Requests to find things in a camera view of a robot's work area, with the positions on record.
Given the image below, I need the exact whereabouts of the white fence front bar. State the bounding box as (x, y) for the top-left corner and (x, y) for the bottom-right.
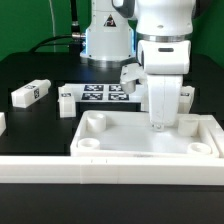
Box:
(0, 156), (224, 186)

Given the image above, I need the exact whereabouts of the white fence bar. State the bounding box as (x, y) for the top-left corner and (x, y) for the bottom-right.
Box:
(198, 115), (224, 158)
(0, 156), (224, 186)
(0, 112), (6, 136)

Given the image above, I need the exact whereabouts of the white fence left bar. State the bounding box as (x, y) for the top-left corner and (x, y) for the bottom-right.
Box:
(0, 112), (6, 136)

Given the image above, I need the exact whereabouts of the black cable with connector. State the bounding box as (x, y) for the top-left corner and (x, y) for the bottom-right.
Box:
(28, 0), (88, 54)

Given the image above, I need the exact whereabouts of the white fence right bar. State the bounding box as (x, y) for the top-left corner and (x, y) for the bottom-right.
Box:
(198, 115), (224, 158)

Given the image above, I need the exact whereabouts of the white fiducial marker sheet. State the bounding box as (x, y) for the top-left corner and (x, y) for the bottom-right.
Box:
(65, 83), (144, 103)

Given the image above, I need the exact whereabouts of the white desk tabletop tray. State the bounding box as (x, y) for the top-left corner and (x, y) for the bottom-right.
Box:
(70, 111), (211, 158)

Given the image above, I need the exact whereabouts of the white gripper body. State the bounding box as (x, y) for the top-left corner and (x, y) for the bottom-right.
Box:
(120, 63), (183, 126)

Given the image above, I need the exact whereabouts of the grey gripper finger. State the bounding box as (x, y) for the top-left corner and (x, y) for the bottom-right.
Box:
(152, 123), (165, 132)

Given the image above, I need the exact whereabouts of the thin white cable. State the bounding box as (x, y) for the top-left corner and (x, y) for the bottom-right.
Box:
(48, 0), (57, 38)

